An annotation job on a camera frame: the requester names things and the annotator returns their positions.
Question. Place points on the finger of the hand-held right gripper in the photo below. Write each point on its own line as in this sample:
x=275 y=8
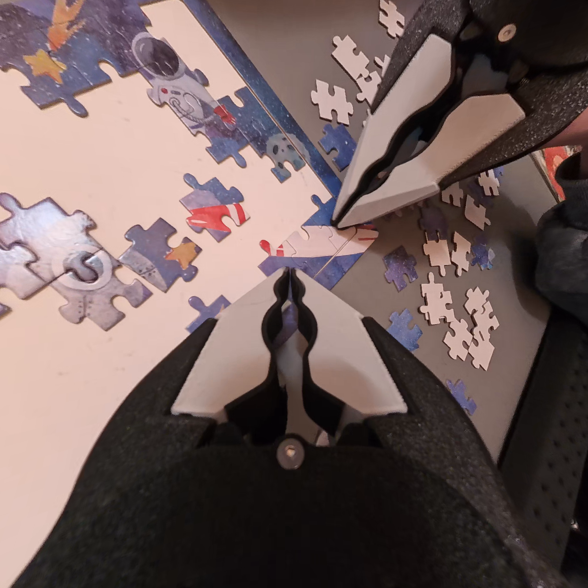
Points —
x=441 y=156
x=404 y=87

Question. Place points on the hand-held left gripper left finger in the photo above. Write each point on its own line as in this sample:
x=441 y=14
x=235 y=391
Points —
x=220 y=363

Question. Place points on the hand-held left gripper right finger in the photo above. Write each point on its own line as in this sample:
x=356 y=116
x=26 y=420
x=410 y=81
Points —
x=353 y=363

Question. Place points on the pile of puzzle pieces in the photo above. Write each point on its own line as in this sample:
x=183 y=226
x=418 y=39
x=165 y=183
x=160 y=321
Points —
x=441 y=257

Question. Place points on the grey porthole half puzzle piece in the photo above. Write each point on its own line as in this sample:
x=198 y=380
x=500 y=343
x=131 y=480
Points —
x=92 y=298

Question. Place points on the blue space puzzle frame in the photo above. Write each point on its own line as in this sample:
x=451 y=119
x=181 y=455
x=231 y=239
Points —
x=69 y=390

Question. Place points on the blue starry puzzle piece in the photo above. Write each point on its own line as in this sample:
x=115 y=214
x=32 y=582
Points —
x=461 y=397
x=404 y=330
x=227 y=149

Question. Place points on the grey satellite puzzle piece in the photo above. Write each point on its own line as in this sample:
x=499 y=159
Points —
x=50 y=229

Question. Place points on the person's right forearm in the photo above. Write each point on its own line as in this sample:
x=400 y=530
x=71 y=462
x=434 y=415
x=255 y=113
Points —
x=562 y=239

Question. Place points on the person's right hand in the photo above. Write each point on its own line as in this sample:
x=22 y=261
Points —
x=572 y=134

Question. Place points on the colourful printed cardboard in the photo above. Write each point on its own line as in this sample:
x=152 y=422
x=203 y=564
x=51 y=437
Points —
x=551 y=170

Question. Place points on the grey moon puzzle piece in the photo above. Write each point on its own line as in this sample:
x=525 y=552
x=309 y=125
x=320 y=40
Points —
x=285 y=151

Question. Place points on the red rocket puzzle piece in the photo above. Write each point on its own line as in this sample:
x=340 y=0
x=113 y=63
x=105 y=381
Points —
x=216 y=206

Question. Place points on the plain purple puzzle piece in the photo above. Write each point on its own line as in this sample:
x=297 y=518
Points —
x=18 y=275

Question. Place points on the white astronaut puzzle piece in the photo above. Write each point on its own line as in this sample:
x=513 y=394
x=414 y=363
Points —
x=170 y=78

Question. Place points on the joined comet star puzzle pieces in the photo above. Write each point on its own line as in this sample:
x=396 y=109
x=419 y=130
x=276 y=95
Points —
x=69 y=46

